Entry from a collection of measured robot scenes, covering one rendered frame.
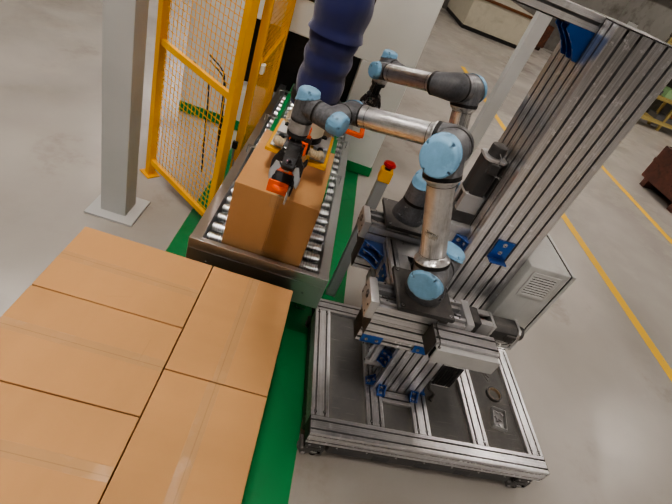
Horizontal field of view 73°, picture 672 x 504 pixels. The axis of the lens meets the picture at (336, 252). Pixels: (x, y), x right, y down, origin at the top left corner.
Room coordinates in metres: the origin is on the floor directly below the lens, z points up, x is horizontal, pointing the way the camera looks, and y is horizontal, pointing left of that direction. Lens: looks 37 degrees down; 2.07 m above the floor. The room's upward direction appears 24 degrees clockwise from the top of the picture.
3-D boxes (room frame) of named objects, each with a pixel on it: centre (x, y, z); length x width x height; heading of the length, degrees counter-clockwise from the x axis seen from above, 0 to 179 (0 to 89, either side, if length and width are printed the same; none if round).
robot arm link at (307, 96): (1.41, 0.28, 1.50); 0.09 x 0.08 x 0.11; 72
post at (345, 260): (2.29, -0.08, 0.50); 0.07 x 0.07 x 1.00; 9
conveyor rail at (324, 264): (2.85, 0.19, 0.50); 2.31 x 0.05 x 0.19; 9
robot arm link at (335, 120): (1.40, 0.18, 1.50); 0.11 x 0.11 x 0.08; 72
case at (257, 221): (1.98, 0.38, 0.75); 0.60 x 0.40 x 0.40; 8
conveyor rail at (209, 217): (2.74, 0.83, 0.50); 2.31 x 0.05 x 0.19; 9
